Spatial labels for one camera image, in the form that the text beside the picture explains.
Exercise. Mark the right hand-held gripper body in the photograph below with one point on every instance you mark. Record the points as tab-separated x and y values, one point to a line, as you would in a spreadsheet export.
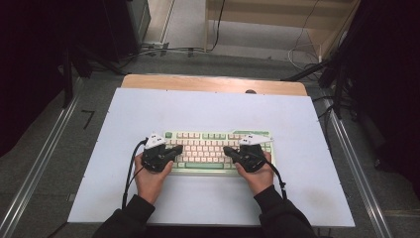
251	158

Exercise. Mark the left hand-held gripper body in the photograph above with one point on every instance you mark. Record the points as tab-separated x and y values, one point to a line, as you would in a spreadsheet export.
155	160

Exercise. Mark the green and cream keyboard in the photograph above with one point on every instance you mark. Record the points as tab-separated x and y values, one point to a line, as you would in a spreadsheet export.
204	166

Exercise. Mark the person's right hand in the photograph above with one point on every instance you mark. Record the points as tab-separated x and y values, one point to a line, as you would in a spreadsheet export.
261	181

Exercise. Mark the person's left hand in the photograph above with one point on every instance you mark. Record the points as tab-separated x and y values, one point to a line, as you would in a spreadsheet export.
150	185

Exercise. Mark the wooden table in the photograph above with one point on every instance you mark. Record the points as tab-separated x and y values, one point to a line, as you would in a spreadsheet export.
198	83

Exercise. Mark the black cabinet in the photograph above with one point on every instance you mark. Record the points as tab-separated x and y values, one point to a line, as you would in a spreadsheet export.
128	26

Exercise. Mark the wooden shelf unit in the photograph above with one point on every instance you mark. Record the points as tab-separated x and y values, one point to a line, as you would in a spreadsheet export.
264	16

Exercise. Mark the aluminium floor rail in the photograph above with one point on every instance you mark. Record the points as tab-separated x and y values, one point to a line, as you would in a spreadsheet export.
36	175
363	185

